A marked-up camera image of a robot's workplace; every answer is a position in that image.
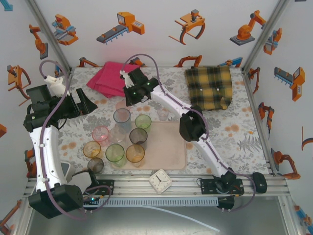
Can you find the salmon orange plastic glass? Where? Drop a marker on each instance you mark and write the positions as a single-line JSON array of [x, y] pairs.
[[120, 105]]

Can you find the blue plastic glass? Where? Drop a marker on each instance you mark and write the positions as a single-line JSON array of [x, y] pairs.
[[122, 121]]

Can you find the short green plastic glass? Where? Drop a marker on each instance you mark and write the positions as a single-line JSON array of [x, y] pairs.
[[143, 122]]

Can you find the small clear plastic glass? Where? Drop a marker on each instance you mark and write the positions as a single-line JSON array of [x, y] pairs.
[[163, 114]]

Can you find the pink plastic glass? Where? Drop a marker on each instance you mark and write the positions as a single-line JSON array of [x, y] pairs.
[[100, 135]]

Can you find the tall grey plastic glass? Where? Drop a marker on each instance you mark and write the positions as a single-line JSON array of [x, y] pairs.
[[138, 138]]

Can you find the short amber plastic glass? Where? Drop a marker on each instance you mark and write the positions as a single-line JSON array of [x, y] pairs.
[[91, 149]]

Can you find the tall green plastic glass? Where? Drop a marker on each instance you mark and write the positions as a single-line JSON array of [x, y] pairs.
[[114, 154]]

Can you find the tall amber plastic glass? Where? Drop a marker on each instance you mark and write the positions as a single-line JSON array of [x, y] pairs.
[[135, 156]]

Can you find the short grey plastic glass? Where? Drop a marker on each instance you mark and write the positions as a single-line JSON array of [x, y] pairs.
[[95, 165]]

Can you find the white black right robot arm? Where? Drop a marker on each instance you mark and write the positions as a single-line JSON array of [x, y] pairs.
[[171, 100]]

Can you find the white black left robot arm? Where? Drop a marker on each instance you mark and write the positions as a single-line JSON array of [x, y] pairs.
[[46, 156]]

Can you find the pink plastic tray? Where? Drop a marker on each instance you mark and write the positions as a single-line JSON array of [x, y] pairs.
[[166, 151]]

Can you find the folded magenta cloth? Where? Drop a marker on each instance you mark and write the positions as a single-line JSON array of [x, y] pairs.
[[107, 78]]

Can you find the yellow black plaid cloth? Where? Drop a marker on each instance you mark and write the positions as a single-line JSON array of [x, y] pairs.
[[207, 83]]

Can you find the white square clock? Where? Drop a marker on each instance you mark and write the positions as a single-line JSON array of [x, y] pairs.
[[160, 181]]

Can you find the circuit board with green light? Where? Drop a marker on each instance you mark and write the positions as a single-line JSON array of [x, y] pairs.
[[91, 199]]

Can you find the floral patterned tablecloth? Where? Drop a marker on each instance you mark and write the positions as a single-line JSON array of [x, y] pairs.
[[244, 137]]

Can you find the black connector box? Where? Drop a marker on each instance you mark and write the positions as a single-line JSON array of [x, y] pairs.
[[226, 203]]

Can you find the black computer mouse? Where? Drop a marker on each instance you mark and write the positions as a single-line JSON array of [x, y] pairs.
[[260, 182]]

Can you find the aluminium corner post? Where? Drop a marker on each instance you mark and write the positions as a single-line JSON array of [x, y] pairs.
[[47, 31], [267, 31]]

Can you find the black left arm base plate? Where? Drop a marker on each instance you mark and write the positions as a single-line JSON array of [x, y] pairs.
[[107, 186]]

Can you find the aluminium table frame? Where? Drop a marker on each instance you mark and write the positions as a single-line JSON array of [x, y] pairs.
[[132, 186]]

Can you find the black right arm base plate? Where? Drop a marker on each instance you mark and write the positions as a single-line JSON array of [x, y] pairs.
[[207, 187]]

